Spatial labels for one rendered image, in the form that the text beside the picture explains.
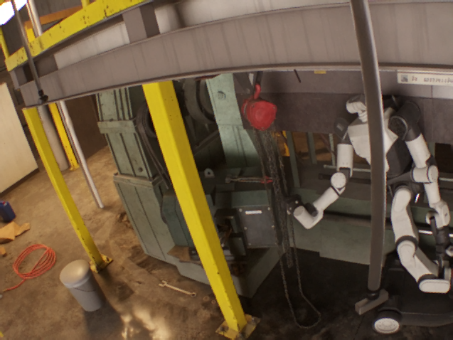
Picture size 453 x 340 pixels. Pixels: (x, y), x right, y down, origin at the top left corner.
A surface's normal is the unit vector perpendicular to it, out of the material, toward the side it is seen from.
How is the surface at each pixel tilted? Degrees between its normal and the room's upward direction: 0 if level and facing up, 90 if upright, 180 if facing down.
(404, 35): 90
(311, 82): 78
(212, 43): 90
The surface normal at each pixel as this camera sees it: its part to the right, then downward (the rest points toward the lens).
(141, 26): -0.54, 0.50
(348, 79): -0.58, 0.31
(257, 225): -0.24, 0.51
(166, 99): 0.81, 0.10
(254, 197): -0.33, -0.25
